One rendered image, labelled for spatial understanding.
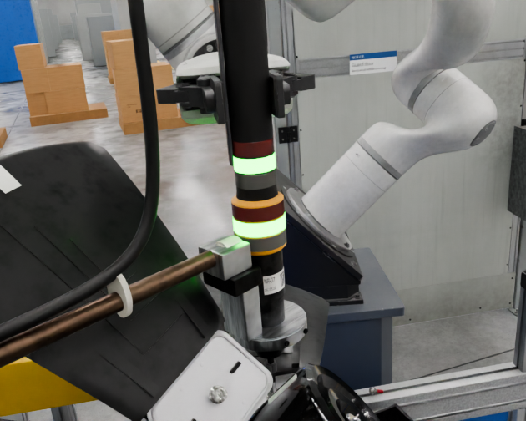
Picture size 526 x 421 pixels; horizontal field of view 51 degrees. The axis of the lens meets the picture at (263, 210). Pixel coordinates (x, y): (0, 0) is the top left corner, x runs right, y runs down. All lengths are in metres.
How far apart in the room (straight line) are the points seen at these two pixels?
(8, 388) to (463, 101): 0.92
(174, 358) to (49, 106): 9.29
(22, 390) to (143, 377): 0.52
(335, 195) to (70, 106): 8.68
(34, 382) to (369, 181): 0.71
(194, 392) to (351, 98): 2.01
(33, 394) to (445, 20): 0.86
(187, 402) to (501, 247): 2.55
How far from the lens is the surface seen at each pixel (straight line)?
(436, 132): 1.13
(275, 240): 0.45
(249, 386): 0.46
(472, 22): 0.99
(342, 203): 1.16
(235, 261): 0.43
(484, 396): 1.15
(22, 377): 0.92
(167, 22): 0.64
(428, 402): 1.11
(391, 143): 1.15
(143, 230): 0.39
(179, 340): 0.45
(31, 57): 9.62
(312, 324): 0.67
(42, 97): 9.71
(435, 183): 2.61
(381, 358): 1.26
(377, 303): 1.20
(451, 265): 2.81
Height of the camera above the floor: 1.53
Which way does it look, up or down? 20 degrees down
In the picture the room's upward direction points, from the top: 5 degrees counter-clockwise
